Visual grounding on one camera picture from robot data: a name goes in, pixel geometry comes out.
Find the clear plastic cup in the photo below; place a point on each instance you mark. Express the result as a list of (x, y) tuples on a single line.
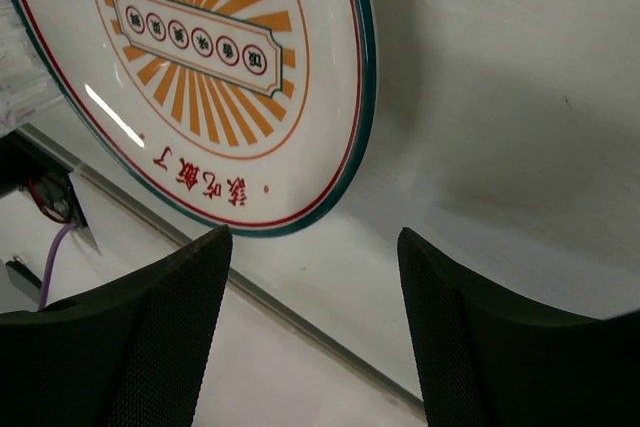
[(27, 88)]

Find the orange patterned round plate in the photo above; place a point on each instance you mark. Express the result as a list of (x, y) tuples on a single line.
[(254, 114)]

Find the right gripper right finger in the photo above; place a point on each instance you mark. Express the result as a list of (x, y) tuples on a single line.
[(487, 356)]

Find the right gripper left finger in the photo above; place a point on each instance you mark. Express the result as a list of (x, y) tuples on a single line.
[(131, 352)]

